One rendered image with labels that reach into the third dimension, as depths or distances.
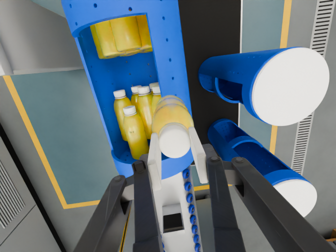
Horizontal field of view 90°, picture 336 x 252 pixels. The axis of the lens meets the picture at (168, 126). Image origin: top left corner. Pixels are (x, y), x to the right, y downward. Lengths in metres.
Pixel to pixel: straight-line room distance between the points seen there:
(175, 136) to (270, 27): 1.77
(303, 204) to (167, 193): 0.65
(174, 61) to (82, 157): 1.76
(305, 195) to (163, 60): 0.90
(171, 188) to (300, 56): 0.76
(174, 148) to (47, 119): 1.86
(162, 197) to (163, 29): 0.78
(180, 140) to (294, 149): 2.24
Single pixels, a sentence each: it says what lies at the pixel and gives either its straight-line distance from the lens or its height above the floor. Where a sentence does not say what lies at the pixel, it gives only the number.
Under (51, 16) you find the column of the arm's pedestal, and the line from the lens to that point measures 1.24.
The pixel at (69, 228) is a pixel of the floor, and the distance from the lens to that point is 2.83.
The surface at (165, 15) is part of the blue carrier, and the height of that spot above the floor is 1.19.
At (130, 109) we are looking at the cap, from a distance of 0.53.
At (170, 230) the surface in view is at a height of 1.08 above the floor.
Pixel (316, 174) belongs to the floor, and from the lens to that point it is 2.81.
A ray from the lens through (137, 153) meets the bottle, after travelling 0.58.
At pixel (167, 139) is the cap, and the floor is 1.44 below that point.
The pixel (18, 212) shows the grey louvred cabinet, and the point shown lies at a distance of 2.37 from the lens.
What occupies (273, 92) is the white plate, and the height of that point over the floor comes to 1.04.
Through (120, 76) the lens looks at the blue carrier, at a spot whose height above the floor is 0.98.
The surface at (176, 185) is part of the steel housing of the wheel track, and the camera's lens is 0.91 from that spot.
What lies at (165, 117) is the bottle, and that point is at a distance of 0.23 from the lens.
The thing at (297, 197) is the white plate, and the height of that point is 1.04.
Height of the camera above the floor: 1.62
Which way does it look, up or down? 69 degrees down
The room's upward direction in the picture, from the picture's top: 171 degrees clockwise
